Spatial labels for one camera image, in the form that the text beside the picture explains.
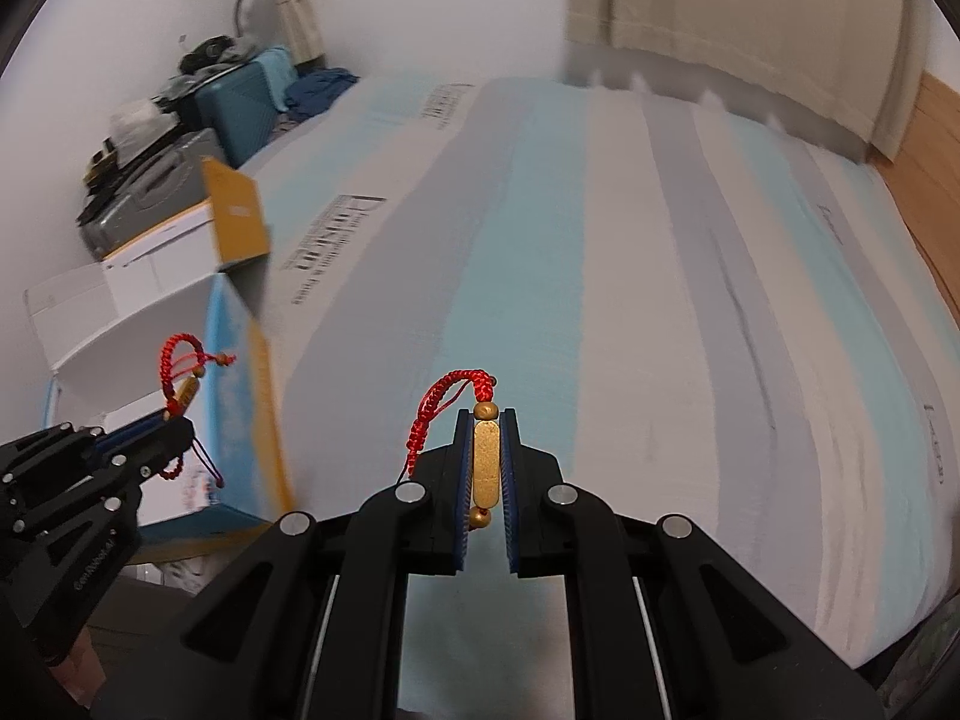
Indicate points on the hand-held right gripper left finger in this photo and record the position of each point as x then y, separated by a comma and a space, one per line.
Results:
461, 480

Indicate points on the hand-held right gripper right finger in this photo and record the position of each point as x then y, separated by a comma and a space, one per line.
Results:
511, 480

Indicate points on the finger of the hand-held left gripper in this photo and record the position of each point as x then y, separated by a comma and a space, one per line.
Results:
161, 446
135, 427

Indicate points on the cardboard box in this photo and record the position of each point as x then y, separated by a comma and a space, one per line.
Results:
150, 262

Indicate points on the dark grey suitcase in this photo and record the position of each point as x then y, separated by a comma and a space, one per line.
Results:
112, 229

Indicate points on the striped bed sheet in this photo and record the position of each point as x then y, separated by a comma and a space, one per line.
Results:
637, 315

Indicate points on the light grey suitcase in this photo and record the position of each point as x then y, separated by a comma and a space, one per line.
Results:
176, 165

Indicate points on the white plastic bag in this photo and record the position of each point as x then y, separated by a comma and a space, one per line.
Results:
135, 120

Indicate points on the teal suitcase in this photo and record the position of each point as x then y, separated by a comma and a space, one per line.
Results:
240, 105

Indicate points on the grey clothes pile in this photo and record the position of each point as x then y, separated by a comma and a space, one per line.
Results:
217, 56

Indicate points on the blue clothes pile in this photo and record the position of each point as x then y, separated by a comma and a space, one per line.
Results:
319, 94

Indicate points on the dark patterned cloth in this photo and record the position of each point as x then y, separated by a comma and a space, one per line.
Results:
926, 660

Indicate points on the beige curtain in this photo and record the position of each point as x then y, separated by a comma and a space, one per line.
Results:
750, 22
300, 0

